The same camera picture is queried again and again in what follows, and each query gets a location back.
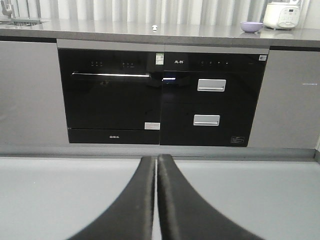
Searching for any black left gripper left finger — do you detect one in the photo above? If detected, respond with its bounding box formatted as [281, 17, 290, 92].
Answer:
[70, 156, 155, 240]

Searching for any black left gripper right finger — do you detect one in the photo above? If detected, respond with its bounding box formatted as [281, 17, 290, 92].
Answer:
[157, 154, 260, 240]

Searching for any pale green spoon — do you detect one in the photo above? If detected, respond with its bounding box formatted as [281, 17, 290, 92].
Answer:
[152, 24, 158, 32]

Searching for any purple bowl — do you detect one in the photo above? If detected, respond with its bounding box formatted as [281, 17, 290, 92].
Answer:
[240, 21, 264, 34]

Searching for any black disinfection cabinet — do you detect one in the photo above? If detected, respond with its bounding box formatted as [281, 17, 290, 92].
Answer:
[159, 52, 268, 147]

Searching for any black built-in dishwasher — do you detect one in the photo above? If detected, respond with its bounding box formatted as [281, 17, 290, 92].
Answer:
[58, 48, 164, 145]

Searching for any grey cabinet door left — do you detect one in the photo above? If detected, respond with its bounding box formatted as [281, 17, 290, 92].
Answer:
[0, 41, 69, 146]

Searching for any grey cabinet door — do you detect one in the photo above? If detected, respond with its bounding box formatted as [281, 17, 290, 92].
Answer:
[0, 41, 69, 146]
[248, 50, 320, 149]

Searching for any grey cabinet door right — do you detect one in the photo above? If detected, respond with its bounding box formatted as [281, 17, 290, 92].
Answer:
[248, 50, 320, 149]

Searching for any white curtain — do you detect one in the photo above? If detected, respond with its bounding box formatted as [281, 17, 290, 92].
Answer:
[9, 0, 320, 30]

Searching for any white blender appliance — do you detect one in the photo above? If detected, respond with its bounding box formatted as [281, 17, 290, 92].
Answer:
[263, 0, 301, 30]

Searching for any steel sink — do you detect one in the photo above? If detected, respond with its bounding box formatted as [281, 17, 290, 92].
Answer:
[0, 18, 49, 27]

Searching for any steel faucet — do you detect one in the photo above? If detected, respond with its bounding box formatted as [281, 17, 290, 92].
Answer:
[0, 0, 16, 19]

